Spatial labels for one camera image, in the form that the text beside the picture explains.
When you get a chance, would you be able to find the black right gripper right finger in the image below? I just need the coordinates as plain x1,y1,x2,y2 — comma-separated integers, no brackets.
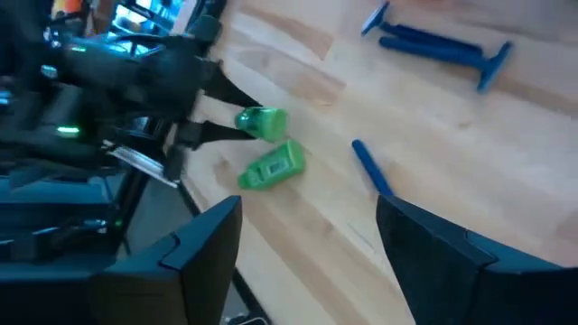
375,194,578,325

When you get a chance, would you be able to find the blue disposable razor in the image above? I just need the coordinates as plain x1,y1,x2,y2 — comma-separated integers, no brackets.
378,35,515,95
359,1,484,58

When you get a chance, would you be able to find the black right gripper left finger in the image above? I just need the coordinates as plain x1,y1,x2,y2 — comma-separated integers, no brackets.
0,195,244,325

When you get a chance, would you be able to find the green travel bottle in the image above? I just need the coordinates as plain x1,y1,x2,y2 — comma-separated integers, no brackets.
233,106,289,144
237,138,307,190

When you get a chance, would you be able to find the blue pen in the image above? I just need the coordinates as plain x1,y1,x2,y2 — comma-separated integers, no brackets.
350,138,395,198

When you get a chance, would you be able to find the silver metal bracket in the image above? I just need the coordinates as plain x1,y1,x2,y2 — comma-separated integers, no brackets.
106,142,180,189

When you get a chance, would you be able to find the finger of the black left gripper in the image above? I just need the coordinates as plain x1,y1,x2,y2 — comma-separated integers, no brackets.
175,119,256,148
200,62,263,108

